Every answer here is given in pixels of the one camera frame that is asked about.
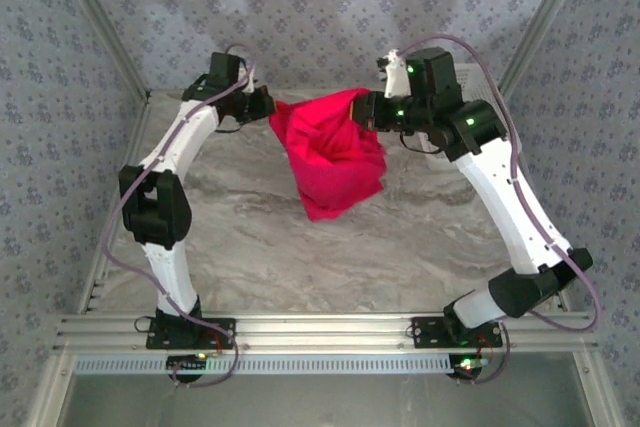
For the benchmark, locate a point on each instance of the red t-shirt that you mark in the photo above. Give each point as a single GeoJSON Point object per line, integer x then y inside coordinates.
{"type": "Point", "coordinates": [325, 172]}

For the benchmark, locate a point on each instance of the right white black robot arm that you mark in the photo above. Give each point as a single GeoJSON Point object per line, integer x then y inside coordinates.
{"type": "Point", "coordinates": [510, 207]}

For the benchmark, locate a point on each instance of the white perforated plastic basket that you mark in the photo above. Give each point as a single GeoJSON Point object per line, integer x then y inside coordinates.
{"type": "Point", "coordinates": [480, 82]}

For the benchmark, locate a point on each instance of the left black controller board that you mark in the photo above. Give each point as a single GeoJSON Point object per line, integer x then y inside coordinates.
{"type": "Point", "coordinates": [185, 363]}

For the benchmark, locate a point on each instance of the black controller board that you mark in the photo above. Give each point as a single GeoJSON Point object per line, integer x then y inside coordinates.
{"type": "Point", "coordinates": [462, 372]}
{"type": "Point", "coordinates": [185, 363]}

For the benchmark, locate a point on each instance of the right black controller board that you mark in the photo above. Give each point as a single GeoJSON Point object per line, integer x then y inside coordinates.
{"type": "Point", "coordinates": [462, 372]}

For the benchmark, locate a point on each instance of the aluminium frame post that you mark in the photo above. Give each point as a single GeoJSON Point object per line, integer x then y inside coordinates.
{"type": "Point", "coordinates": [107, 22]}
{"type": "Point", "coordinates": [542, 22]}

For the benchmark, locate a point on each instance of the aluminium mounting rail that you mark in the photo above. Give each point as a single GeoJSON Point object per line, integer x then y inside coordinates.
{"type": "Point", "coordinates": [325, 332]}

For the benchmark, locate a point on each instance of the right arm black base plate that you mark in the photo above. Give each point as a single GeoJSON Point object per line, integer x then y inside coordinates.
{"type": "Point", "coordinates": [425, 337]}

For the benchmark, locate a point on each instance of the aluminium table side rail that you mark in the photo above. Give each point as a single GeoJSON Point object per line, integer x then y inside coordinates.
{"type": "Point", "coordinates": [95, 292]}

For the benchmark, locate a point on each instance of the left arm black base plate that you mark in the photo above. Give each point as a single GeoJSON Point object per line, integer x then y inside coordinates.
{"type": "Point", "coordinates": [157, 339]}

